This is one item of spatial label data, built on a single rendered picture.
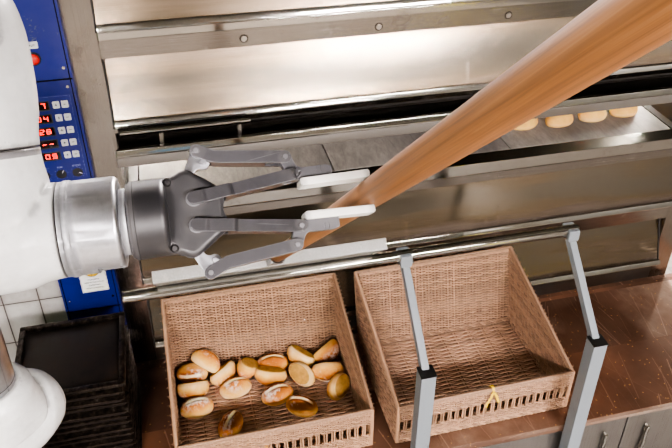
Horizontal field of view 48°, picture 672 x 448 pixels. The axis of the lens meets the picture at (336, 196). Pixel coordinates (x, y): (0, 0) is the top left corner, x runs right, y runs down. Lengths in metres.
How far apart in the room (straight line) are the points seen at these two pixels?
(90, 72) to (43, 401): 0.82
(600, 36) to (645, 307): 2.59
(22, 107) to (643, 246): 2.47
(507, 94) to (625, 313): 2.46
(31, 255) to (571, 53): 0.50
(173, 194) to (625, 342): 2.18
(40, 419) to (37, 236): 0.98
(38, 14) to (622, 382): 1.99
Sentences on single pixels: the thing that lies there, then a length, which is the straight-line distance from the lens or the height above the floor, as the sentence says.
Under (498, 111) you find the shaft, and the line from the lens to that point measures 0.42.
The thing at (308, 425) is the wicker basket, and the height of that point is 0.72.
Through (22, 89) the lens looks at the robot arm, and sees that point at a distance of 0.71.
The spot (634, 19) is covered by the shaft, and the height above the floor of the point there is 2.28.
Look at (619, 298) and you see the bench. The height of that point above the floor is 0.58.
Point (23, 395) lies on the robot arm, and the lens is 1.59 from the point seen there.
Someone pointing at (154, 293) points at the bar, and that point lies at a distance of 1.89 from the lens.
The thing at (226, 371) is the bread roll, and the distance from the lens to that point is 2.39.
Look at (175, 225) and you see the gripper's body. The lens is 0.72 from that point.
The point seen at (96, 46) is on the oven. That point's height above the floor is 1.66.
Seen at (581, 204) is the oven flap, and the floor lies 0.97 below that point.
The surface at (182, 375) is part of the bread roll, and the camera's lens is 2.42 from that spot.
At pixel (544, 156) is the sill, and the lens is 2.45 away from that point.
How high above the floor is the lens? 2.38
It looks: 34 degrees down
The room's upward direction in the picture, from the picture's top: straight up
